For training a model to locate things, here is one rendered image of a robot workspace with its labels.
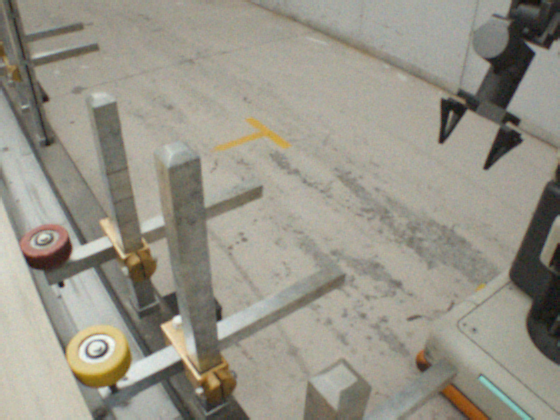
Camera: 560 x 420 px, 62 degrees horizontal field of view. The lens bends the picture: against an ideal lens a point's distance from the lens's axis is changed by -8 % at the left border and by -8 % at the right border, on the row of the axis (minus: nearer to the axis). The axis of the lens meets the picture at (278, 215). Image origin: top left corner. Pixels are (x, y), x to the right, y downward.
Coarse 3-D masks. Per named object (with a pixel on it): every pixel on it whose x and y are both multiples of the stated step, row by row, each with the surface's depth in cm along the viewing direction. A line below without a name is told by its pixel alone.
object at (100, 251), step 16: (224, 192) 96; (240, 192) 96; (256, 192) 98; (208, 208) 93; (224, 208) 95; (144, 224) 88; (160, 224) 88; (96, 240) 85; (80, 256) 81; (96, 256) 83; (112, 256) 85; (48, 272) 78; (64, 272) 80; (80, 272) 82
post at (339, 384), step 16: (336, 368) 36; (352, 368) 37; (320, 384) 36; (336, 384) 35; (352, 384) 35; (368, 384) 36; (320, 400) 36; (336, 400) 35; (352, 400) 35; (368, 400) 37; (304, 416) 40; (320, 416) 37; (336, 416) 35; (352, 416) 37
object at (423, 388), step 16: (432, 368) 68; (448, 368) 68; (416, 384) 66; (432, 384) 66; (448, 384) 69; (400, 400) 65; (416, 400) 64; (368, 416) 63; (384, 416) 63; (400, 416) 63
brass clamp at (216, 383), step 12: (168, 324) 74; (168, 336) 72; (180, 336) 72; (180, 348) 70; (192, 372) 67; (204, 372) 67; (216, 372) 67; (228, 372) 68; (192, 384) 71; (204, 384) 67; (216, 384) 66; (228, 384) 68; (204, 396) 67; (216, 396) 68
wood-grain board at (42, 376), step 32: (0, 224) 80; (0, 256) 74; (0, 288) 69; (32, 288) 69; (0, 320) 64; (32, 320) 64; (0, 352) 60; (32, 352) 60; (0, 384) 56; (32, 384) 57; (64, 384) 57; (0, 416) 53; (32, 416) 54; (64, 416) 54
